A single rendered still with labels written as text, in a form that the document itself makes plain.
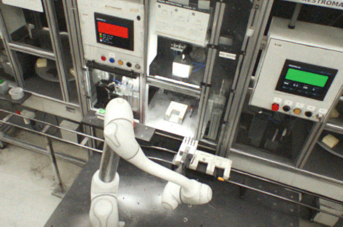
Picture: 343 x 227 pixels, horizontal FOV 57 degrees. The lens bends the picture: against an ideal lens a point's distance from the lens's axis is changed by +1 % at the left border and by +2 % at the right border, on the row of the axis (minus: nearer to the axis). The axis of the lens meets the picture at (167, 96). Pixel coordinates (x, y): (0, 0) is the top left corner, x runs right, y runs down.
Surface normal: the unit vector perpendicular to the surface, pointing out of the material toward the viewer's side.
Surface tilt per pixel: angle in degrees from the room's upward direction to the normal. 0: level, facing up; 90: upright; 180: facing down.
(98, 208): 6
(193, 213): 0
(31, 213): 0
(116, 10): 90
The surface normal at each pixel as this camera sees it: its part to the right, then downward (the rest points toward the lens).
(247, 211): 0.06, -0.77
